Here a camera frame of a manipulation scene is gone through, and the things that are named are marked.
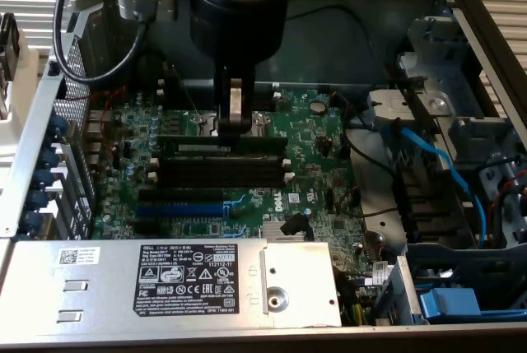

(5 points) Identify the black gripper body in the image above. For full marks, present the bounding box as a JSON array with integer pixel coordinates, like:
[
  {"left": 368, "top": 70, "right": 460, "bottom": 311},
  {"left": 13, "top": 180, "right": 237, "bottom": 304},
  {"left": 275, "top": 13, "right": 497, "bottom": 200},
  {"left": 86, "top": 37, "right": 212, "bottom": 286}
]
[{"left": 189, "top": 0, "right": 288, "bottom": 83}]

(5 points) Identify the dark RAM stick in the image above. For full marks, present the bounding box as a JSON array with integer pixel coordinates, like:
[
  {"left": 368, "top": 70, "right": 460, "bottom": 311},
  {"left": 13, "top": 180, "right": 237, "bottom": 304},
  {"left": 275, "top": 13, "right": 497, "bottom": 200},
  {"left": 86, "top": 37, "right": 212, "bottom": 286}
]
[{"left": 156, "top": 132, "right": 289, "bottom": 156}]

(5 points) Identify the black RAM slot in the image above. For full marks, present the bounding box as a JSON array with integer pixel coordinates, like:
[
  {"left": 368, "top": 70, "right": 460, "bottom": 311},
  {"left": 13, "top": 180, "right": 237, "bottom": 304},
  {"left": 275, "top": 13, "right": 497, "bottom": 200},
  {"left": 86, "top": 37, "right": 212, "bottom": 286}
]
[
  {"left": 158, "top": 163, "right": 287, "bottom": 174},
  {"left": 148, "top": 155, "right": 289, "bottom": 167},
  {"left": 158, "top": 89, "right": 276, "bottom": 100},
  {"left": 164, "top": 83, "right": 276, "bottom": 93},
  {"left": 164, "top": 95, "right": 282, "bottom": 106},
  {"left": 158, "top": 178, "right": 287, "bottom": 188},
  {"left": 147, "top": 170, "right": 294, "bottom": 182},
  {"left": 164, "top": 101, "right": 276, "bottom": 113}
]

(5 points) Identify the metal CPU socket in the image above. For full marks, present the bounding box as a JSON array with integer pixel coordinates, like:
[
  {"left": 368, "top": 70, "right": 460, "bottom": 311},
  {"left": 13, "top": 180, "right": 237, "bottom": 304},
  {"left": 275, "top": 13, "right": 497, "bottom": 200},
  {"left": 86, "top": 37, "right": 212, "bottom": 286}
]
[{"left": 188, "top": 110, "right": 277, "bottom": 137}]

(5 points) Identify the thin socket locking lever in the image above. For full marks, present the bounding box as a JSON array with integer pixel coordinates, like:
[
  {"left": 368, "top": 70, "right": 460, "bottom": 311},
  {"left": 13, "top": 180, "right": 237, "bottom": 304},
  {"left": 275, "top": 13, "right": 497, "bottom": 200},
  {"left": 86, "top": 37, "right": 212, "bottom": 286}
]
[{"left": 170, "top": 63, "right": 203, "bottom": 118}]

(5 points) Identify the green motherboard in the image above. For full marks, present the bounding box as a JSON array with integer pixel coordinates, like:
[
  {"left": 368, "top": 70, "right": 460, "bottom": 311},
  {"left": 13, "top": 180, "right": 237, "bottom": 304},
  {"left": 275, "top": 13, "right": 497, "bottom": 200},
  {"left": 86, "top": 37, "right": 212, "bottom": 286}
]
[{"left": 88, "top": 87, "right": 371, "bottom": 288}]

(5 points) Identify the long black expansion slot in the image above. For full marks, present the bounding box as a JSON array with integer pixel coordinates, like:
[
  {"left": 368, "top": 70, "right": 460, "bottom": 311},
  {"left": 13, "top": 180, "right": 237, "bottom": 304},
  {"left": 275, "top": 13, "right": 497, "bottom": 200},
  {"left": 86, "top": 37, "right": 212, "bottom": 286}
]
[{"left": 138, "top": 187, "right": 226, "bottom": 202}]

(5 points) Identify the open PC case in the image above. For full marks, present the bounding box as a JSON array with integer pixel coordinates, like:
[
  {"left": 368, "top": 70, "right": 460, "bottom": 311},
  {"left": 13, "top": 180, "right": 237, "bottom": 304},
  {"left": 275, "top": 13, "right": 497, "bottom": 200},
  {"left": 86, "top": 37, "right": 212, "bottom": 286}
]
[{"left": 0, "top": 0, "right": 527, "bottom": 346}]

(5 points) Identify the blue expansion slot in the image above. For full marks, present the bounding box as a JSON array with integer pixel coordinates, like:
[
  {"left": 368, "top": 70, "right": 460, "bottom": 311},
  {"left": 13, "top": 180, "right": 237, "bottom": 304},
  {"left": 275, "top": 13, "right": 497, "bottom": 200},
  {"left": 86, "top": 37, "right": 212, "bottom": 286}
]
[{"left": 134, "top": 201, "right": 226, "bottom": 218}]

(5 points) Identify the silver chipset heatsink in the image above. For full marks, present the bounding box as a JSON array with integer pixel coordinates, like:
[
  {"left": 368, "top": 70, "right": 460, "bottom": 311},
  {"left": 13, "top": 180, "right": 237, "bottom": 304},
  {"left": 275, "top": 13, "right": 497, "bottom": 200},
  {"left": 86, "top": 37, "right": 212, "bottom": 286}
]
[{"left": 261, "top": 221, "right": 289, "bottom": 243}]

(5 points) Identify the black angled plug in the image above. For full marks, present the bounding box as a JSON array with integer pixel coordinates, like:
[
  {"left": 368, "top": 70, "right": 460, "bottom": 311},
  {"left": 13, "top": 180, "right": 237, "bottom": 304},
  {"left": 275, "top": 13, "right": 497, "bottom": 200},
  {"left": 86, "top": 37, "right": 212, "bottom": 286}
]
[{"left": 278, "top": 212, "right": 312, "bottom": 238}]

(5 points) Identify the metal port block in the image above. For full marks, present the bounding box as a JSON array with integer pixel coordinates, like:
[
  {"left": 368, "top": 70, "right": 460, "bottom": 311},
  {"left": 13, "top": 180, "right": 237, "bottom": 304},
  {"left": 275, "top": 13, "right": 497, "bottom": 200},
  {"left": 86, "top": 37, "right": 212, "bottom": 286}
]
[{"left": 82, "top": 108, "right": 106, "bottom": 173}]

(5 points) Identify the short black expansion slot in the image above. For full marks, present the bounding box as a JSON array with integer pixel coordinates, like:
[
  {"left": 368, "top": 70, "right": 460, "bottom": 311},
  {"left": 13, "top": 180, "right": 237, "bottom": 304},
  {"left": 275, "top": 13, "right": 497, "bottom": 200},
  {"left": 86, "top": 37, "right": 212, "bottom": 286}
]
[{"left": 132, "top": 219, "right": 162, "bottom": 235}]

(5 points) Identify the blue slot retainer clip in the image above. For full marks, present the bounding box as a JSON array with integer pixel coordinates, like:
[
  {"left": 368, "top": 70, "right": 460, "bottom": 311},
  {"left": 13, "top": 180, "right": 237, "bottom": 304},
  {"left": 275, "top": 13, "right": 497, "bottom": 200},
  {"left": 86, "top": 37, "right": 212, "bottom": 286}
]
[
  {"left": 47, "top": 115, "right": 69, "bottom": 140},
  {"left": 39, "top": 147, "right": 61, "bottom": 170},
  {"left": 26, "top": 188, "right": 49, "bottom": 210},
  {"left": 20, "top": 209, "right": 44, "bottom": 231},
  {"left": 31, "top": 168, "right": 57, "bottom": 189}
]

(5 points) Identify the grey metal disk bay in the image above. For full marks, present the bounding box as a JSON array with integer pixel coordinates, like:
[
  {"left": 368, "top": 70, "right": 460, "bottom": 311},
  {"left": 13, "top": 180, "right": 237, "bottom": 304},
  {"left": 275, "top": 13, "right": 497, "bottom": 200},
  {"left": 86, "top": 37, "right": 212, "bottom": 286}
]
[{"left": 366, "top": 14, "right": 527, "bottom": 247}]

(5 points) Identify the white parts rack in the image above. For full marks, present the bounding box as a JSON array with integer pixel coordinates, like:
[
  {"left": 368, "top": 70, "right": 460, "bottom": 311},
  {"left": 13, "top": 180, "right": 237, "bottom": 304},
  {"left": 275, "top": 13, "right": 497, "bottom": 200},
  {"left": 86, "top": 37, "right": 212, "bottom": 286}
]
[{"left": 0, "top": 34, "right": 42, "bottom": 169}]

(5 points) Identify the silver power supply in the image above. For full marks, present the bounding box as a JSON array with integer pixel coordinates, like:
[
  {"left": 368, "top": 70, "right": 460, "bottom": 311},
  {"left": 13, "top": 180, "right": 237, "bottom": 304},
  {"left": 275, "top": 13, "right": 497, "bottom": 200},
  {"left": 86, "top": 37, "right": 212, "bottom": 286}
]
[{"left": 0, "top": 239, "right": 343, "bottom": 329}]

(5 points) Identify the black graphics card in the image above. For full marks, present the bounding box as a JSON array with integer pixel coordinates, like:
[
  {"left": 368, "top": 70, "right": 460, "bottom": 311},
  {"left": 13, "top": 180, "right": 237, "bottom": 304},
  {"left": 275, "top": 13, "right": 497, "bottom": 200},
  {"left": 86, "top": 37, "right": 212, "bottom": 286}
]
[{"left": 0, "top": 13, "right": 21, "bottom": 82}]

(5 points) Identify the blue plastic disk caddy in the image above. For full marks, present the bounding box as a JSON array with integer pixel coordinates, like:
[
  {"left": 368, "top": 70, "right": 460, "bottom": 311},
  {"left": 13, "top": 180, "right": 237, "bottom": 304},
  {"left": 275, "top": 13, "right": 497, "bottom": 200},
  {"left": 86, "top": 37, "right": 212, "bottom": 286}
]
[{"left": 417, "top": 286, "right": 483, "bottom": 323}]

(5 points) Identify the black cable loop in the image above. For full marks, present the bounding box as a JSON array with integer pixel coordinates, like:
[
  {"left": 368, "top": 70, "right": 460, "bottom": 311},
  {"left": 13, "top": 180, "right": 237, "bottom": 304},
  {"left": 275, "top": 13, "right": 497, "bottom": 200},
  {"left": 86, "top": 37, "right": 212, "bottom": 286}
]
[{"left": 139, "top": 49, "right": 168, "bottom": 93}]

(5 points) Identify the black camera cable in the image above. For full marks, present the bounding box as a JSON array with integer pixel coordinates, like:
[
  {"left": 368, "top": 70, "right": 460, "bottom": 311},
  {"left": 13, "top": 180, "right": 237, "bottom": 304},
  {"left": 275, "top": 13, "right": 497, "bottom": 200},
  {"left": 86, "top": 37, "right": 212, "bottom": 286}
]
[{"left": 52, "top": 0, "right": 152, "bottom": 85}]

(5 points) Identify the thin red wire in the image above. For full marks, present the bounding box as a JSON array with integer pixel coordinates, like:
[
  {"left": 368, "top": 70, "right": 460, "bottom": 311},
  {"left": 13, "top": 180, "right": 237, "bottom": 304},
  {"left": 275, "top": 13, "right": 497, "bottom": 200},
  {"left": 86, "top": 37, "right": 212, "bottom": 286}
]
[{"left": 64, "top": 84, "right": 129, "bottom": 155}]

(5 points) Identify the blue disk wire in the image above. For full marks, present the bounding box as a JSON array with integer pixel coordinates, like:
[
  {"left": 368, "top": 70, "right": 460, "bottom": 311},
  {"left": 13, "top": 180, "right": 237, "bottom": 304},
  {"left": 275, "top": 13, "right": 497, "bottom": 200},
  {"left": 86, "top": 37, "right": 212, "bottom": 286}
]
[{"left": 380, "top": 120, "right": 489, "bottom": 245}]

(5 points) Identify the black finned bracket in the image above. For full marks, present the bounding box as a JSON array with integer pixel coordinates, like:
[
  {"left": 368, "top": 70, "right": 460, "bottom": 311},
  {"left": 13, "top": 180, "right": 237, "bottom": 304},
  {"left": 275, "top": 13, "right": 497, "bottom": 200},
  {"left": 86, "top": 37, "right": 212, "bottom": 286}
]
[{"left": 393, "top": 165, "right": 456, "bottom": 244}]

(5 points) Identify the power supply wire bundle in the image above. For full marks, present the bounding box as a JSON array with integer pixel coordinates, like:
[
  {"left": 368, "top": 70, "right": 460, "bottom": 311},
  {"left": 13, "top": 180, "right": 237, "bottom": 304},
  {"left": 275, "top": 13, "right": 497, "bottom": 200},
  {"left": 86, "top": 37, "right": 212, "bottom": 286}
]
[{"left": 339, "top": 274, "right": 374, "bottom": 326}]

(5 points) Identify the dark disk bay frame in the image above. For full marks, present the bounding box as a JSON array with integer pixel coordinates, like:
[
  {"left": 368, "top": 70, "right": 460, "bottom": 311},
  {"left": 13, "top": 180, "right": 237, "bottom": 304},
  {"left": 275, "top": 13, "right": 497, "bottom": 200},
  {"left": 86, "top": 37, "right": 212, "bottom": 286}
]
[{"left": 405, "top": 241, "right": 527, "bottom": 325}]

